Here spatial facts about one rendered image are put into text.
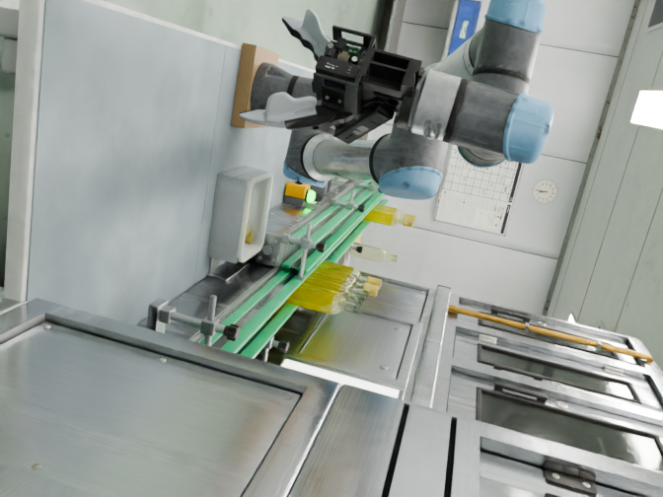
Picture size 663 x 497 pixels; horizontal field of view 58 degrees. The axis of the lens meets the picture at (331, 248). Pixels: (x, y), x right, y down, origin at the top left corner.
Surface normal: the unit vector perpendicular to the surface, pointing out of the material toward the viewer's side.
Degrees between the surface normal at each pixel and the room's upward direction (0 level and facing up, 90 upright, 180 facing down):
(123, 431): 90
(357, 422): 90
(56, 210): 0
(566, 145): 90
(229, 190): 90
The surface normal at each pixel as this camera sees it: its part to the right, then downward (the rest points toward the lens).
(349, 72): -0.03, -0.33
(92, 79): 0.96, 0.23
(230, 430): 0.17, -0.95
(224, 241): -0.24, 0.25
